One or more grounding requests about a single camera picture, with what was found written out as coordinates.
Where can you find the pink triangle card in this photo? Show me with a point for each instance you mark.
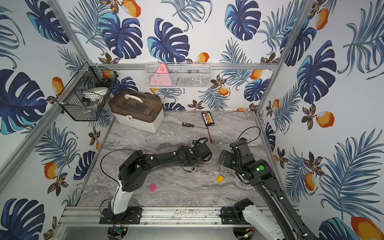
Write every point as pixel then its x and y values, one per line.
pixel 161 78

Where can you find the black board yellow connectors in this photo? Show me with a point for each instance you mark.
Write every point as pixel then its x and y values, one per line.
pixel 207 117

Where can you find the white object in basket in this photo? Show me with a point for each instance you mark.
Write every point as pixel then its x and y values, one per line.
pixel 95 93

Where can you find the black yellow screwdriver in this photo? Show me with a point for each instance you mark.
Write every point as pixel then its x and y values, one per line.
pixel 188 125

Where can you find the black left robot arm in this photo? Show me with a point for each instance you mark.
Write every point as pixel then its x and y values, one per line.
pixel 135 169

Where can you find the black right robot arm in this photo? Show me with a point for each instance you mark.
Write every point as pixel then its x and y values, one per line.
pixel 288 225

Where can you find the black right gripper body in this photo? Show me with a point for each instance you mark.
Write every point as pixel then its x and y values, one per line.
pixel 229 161

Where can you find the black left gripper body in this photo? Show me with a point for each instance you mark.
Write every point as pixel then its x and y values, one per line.
pixel 202 150

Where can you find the pink lego brick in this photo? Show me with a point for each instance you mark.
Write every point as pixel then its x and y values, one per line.
pixel 153 187

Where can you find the black wire basket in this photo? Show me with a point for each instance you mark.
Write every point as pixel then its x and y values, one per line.
pixel 71 99

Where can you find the clear wall shelf tray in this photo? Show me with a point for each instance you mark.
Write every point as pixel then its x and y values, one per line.
pixel 184 75

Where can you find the white box brown lid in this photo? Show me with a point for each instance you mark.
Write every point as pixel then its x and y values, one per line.
pixel 138 110

